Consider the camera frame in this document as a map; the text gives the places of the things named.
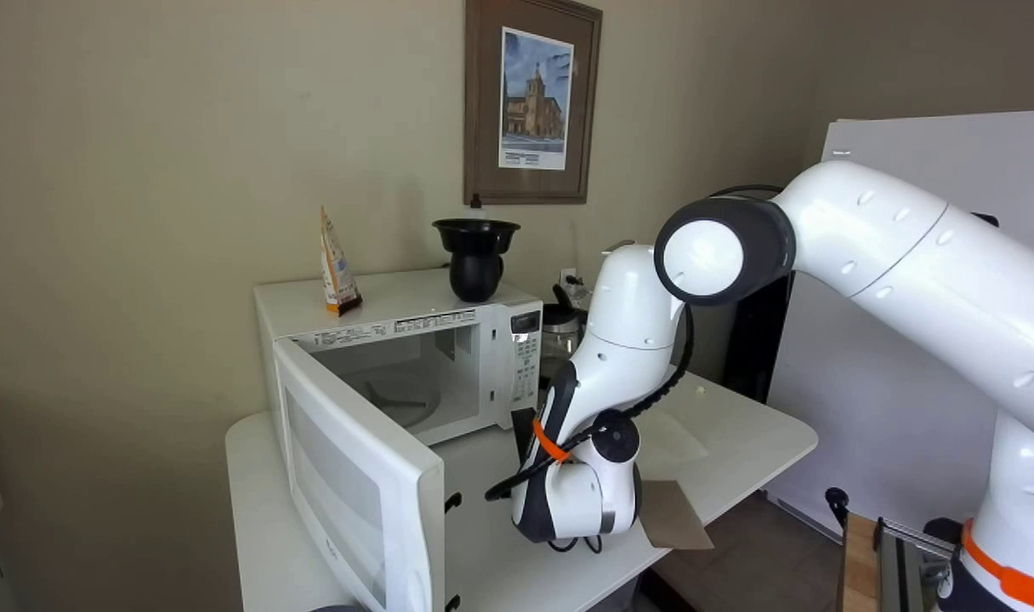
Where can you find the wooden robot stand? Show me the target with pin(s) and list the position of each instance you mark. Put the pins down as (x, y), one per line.
(860, 567)

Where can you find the wooden framed picture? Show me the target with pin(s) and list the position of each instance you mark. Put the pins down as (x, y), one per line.
(484, 105)

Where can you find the white microwave oven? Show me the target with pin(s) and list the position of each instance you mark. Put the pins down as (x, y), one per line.
(368, 453)

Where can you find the metal robot mounting frame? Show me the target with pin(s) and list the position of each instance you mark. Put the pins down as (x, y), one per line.
(912, 567)

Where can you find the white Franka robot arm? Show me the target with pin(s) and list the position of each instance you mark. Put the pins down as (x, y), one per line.
(938, 275)

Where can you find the black tall object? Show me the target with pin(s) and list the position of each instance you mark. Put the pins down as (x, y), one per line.
(758, 340)

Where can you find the brown cardboard piece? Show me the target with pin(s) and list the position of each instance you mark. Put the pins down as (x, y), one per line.
(676, 515)

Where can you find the white board panel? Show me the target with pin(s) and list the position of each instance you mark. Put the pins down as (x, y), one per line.
(868, 453)

